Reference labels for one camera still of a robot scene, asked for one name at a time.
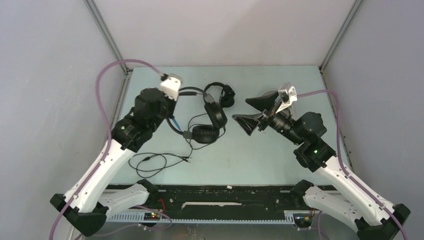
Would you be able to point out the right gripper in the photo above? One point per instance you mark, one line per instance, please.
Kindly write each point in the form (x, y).
(250, 122)

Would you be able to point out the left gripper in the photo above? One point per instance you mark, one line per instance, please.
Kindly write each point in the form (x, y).
(172, 103)

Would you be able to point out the white headphones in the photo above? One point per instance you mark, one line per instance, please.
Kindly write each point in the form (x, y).
(270, 95)

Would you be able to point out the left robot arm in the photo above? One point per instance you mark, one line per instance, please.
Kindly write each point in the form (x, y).
(85, 206)

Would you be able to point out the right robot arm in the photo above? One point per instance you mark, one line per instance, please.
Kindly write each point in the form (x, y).
(368, 214)

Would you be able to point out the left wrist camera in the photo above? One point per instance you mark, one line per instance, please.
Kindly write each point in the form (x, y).
(170, 85)

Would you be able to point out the aluminium frame rail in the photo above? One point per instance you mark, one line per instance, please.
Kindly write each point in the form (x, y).
(114, 82)

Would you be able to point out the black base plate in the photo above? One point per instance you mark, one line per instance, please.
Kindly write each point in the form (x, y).
(228, 202)

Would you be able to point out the white cable duct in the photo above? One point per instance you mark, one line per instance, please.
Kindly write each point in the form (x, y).
(148, 217)

